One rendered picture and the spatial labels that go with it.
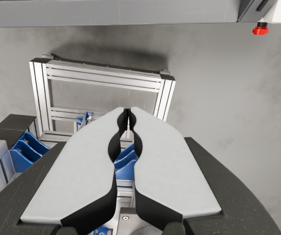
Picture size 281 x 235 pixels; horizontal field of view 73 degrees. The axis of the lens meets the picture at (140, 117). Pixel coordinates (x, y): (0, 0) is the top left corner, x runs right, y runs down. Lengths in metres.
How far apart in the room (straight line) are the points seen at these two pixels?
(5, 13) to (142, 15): 0.23
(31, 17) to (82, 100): 0.91
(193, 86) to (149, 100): 0.41
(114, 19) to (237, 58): 1.25
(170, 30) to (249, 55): 0.59
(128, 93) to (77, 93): 0.32
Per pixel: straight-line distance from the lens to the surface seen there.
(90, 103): 1.27
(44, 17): 0.39
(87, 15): 0.37
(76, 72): 1.19
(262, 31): 0.59
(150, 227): 0.56
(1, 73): 1.65
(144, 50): 1.34
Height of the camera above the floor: 1.31
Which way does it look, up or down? 59 degrees down
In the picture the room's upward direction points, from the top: 176 degrees clockwise
